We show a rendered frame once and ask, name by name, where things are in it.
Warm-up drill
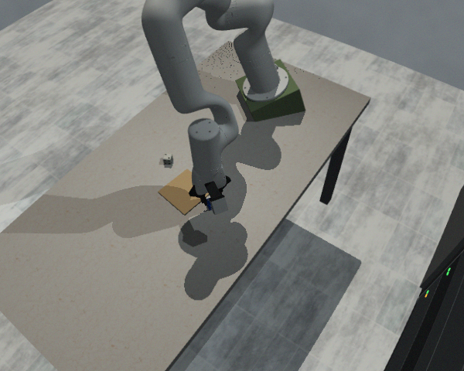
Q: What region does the tan flat mat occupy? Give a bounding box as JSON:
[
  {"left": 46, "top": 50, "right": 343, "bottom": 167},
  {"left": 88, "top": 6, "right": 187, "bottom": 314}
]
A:
[{"left": 158, "top": 169, "right": 201, "bottom": 215}]

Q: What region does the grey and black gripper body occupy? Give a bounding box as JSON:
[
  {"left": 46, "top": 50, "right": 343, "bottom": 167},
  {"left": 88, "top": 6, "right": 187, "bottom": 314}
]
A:
[{"left": 192, "top": 163, "right": 227, "bottom": 195}]

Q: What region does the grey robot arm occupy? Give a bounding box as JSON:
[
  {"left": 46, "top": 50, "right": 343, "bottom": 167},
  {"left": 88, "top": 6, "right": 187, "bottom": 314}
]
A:
[{"left": 142, "top": 0, "right": 289, "bottom": 176}]

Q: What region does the white die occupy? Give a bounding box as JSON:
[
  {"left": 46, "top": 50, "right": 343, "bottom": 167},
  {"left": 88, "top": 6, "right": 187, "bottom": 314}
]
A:
[{"left": 163, "top": 154, "right": 173, "bottom": 165}]

